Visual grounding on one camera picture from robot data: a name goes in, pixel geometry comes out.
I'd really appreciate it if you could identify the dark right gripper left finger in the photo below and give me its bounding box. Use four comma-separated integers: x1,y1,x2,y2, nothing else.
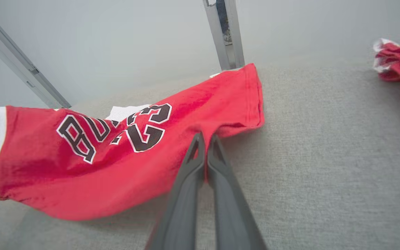
144,132,207,250

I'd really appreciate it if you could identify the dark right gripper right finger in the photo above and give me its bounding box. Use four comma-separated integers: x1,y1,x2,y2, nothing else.
206,133,268,250

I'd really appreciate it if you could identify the red basketball jersey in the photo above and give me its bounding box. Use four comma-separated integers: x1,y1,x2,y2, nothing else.
0,63,266,222

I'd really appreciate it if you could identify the grey fabric sofa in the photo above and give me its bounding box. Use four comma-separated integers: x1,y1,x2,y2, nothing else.
0,57,400,250

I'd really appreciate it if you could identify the grey partition post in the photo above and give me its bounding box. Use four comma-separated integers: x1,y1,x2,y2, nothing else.
202,0,246,71

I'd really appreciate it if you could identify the grey wall rail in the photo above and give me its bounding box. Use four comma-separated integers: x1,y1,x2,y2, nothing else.
0,3,72,109

